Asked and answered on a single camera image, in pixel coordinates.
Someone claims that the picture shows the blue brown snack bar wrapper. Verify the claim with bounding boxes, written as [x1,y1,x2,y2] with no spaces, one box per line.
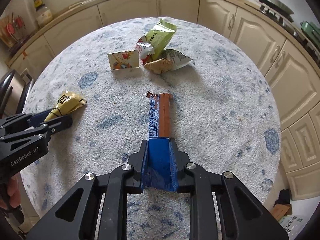
[144,93,174,192]

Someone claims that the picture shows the yellow snack wrapper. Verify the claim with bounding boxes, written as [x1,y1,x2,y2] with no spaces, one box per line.
[44,90,87,122]

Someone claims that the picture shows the brown bread piece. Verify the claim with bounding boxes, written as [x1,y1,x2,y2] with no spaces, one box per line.
[144,58,173,74]

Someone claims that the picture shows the small cartoon carton box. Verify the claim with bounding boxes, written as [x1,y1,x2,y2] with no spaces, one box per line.
[108,50,139,70]

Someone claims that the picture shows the grey white torn bag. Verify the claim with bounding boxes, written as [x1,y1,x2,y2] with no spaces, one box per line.
[159,49,195,71]

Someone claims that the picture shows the green snack bag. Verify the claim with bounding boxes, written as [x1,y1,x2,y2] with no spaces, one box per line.
[145,19,177,60]

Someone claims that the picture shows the red white candy wrapper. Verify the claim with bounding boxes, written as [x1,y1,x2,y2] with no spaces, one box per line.
[135,36,155,65]

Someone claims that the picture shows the person's left hand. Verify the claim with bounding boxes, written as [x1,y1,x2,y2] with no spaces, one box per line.
[7,173,21,208]

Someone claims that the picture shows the black steel pedal bin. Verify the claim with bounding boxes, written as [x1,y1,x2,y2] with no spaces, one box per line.
[0,69,35,119]

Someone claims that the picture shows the white blue patterned tablecloth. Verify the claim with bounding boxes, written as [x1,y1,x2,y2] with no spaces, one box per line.
[21,18,287,239]

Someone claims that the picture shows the red utensil rack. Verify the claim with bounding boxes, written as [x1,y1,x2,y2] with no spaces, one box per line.
[1,12,26,52]

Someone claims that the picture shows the large glass jar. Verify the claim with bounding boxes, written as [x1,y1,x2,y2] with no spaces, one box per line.
[33,0,53,28]

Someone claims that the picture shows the cardboard box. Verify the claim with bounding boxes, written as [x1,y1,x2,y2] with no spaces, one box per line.
[270,204,292,221]

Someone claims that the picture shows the white paper towel pack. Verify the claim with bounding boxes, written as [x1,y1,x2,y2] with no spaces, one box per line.
[279,215,306,240]

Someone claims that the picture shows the cream lower cabinets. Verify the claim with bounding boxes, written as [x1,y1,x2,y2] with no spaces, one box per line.
[6,0,320,201]

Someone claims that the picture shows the gas stove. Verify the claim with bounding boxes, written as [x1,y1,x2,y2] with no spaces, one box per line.
[258,0,319,64]

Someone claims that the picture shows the green electric cooker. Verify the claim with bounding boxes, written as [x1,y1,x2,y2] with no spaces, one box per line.
[300,21,320,47]

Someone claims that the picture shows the steel wok pan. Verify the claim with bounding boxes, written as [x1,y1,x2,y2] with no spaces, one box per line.
[270,0,294,15]

